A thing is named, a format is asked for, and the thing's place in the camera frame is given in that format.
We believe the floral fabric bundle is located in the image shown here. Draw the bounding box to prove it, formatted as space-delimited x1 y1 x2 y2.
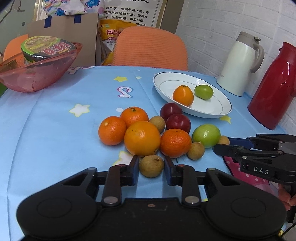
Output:
43 0 105 19

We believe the white wall poster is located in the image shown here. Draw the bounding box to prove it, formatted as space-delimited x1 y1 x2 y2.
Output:
104 0 167 27

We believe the large orange front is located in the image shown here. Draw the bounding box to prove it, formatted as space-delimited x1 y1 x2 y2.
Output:
173 85 194 106

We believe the orange plastic item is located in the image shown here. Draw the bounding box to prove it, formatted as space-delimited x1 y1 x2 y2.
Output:
3 34 29 61

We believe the brown longan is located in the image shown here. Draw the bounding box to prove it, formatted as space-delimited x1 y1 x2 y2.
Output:
187 142 205 161
218 136 230 145
139 155 164 178
149 116 166 133

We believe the person's right hand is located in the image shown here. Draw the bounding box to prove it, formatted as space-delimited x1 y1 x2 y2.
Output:
278 184 296 211

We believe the rear red plum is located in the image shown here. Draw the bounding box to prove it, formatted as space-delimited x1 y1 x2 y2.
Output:
159 103 183 121

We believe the large orange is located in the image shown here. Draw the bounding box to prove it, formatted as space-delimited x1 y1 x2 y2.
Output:
124 121 161 157
173 85 194 106

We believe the right tangerine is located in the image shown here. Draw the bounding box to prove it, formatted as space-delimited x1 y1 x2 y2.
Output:
159 128 192 158

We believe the red thermos jug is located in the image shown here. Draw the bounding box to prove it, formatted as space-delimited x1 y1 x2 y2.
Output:
247 42 296 130

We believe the yellow snack bag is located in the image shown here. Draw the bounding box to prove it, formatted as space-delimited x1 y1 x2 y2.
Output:
98 19 136 66

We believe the white ceramic plate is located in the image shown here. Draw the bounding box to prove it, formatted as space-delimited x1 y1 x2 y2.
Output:
153 72 232 118

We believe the green jujube rear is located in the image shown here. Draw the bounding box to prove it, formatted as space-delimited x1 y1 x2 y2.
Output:
192 124 221 148

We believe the back tangerine with stem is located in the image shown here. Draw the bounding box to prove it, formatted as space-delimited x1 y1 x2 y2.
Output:
120 106 149 128

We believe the green jujube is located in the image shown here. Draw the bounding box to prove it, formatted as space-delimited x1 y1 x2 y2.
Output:
194 85 214 100
192 124 221 148

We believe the orange mesh chair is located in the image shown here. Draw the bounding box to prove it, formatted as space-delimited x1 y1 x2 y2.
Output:
112 26 188 71

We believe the left tangerine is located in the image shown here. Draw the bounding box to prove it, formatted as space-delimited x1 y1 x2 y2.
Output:
98 116 127 146

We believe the instant noodle cup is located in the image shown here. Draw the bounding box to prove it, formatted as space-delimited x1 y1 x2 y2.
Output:
21 36 76 63

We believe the front red plum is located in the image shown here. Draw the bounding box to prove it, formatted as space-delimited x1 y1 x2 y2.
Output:
166 114 191 133

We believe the red plum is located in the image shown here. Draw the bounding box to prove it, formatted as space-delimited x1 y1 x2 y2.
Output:
166 114 191 133
159 103 183 121

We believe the green jujube front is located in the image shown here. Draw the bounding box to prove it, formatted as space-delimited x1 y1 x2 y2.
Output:
194 85 214 100

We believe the brown cardboard box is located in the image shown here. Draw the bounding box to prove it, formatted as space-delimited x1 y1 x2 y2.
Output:
28 13 101 67

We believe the white thermos jug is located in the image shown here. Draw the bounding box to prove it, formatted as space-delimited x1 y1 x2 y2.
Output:
217 32 264 96

